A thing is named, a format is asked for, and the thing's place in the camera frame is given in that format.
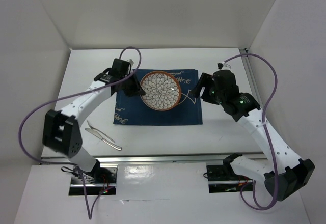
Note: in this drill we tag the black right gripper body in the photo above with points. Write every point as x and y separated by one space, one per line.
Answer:
219 94

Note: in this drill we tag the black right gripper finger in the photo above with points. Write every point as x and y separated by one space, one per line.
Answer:
208 96
205 81

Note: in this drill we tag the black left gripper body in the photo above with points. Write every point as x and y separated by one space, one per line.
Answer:
124 76

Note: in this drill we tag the blue fish placemat cloth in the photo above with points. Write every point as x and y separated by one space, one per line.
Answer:
133 111

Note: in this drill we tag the floral ceramic plate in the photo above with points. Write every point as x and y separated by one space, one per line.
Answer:
162 91

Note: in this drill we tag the silver fork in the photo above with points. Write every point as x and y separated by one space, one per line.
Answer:
99 131

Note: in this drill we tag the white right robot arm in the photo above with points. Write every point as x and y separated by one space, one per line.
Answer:
286 172

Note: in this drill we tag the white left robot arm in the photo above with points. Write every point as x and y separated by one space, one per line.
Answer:
61 131

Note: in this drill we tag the silver table knife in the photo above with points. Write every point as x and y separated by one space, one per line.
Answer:
99 136

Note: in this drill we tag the aluminium right side rail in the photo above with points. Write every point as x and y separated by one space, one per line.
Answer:
250 75

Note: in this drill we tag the aluminium rail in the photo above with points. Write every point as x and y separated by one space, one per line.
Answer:
250 75
163 158

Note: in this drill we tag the aluminium front rail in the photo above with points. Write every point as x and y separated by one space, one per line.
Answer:
163 158

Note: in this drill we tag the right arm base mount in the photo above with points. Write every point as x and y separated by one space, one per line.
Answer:
219 181

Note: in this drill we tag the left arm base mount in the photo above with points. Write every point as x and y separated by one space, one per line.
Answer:
105 182

